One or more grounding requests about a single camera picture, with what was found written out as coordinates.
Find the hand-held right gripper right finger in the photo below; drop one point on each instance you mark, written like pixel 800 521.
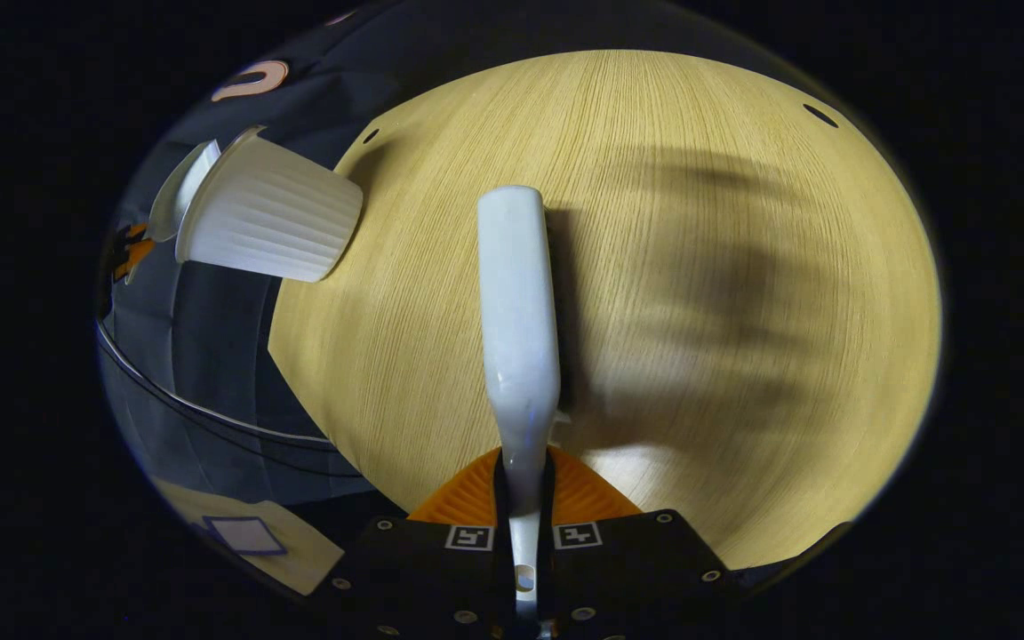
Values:
pixel 628 578

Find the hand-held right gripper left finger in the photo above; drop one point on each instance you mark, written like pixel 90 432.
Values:
pixel 423 578

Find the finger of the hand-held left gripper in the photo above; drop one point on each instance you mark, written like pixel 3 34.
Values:
pixel 134 256

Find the white ribbed garbage bin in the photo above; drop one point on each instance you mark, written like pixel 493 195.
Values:
pixel 272 222

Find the small white broom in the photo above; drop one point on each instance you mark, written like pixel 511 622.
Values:
pixel 516 293

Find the beige floor board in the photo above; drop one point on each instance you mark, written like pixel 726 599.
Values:
pixel 308 556

